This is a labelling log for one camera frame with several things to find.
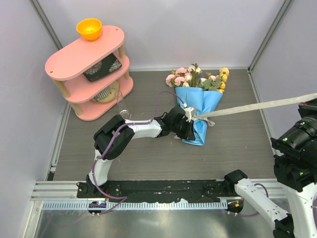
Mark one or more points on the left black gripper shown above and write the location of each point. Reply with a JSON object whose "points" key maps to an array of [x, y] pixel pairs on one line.
{"points": [[188, 134]]}

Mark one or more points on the beige printed ribbon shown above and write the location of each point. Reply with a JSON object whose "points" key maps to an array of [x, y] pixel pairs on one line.
{"points": [[257, 106]]}

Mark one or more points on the blue wrapping paper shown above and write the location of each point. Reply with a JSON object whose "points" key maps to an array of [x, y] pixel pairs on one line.
{"points": [[203, 102]]}

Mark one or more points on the flower bouquet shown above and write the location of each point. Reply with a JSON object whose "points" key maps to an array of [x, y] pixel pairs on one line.
{"points": [[192, 76]]}

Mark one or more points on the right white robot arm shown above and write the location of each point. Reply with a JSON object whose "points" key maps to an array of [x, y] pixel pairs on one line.
{"points": [[296, 172]]}

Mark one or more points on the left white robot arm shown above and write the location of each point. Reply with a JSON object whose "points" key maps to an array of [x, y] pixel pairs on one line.
{"points": [[115, 135]]}

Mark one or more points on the clear glass vase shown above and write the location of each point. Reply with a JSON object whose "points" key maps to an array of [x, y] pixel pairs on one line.
{"points": [[122, 108]]}

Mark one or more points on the pink three-tier shelf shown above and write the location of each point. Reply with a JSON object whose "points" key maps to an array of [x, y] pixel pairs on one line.
{"points": [[66, 68]]}

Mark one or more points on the orange plastic bowl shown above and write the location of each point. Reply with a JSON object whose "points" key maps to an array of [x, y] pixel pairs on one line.
{"points": [[90, 29]]}

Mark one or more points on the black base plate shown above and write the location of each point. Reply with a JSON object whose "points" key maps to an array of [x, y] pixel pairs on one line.
{"points": [[161, 191]]}

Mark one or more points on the slotted cable duct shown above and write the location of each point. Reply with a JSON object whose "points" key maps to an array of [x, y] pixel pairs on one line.
{"points": [[93, 205]]}

